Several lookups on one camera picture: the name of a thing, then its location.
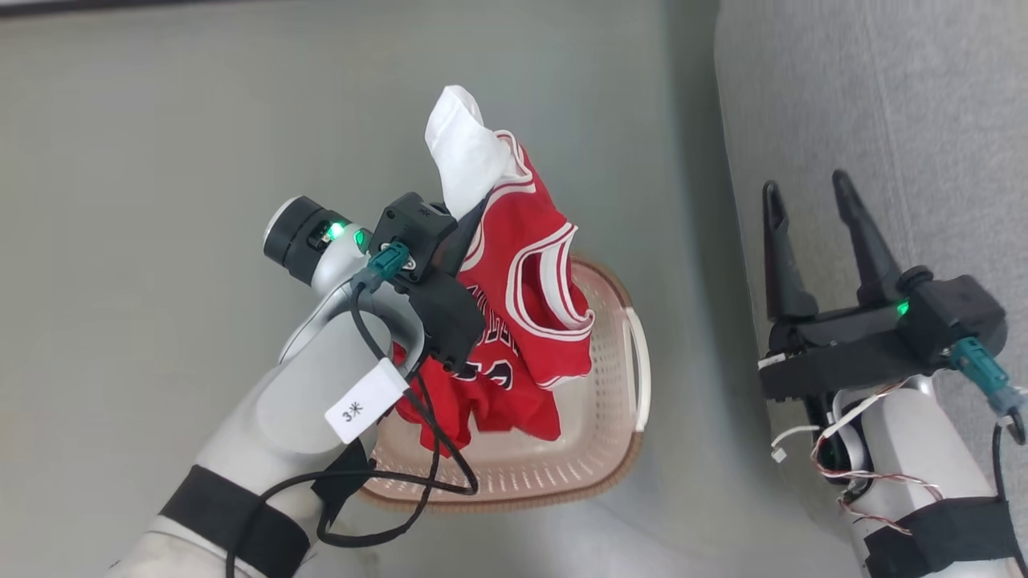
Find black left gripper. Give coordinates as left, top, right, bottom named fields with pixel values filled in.
left=408, top=190, right=493, bottom=372

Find white paper cable tag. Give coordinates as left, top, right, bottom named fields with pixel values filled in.
left=324, top=359, right=410, bottom=444

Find wide black velcro strap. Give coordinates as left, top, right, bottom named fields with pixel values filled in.
left=159, top=464, right=312, bottom=578
left=863, top=496, right=1021, bottom=578

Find white cloth garment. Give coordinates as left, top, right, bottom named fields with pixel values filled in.
left=424, top=84, right=515, bottom=222

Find small black cable strap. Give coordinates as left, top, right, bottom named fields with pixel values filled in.
left=312, top=440, right=375, bottom=508

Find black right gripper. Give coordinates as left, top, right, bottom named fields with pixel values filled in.
left=757, top=169, right=953, bottom=402

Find red basketball jersey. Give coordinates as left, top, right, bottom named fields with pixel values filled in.
left=392, top=128, right=597, bottom=457

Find thin white wire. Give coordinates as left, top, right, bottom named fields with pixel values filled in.
left=769, top=385, right=884, bottom=464

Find cream perforated laundry basket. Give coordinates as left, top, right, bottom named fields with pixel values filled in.
left=353, top=253, right=651, bottom=515

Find red white twisted wires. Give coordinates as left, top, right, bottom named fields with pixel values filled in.
left=810, top=381, right=945, bottom=535

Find black cable with teal plug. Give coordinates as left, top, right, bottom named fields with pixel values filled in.
left=225, top=242, right=480, bottom=578
left=950, top=336, right=1028, bottom=578

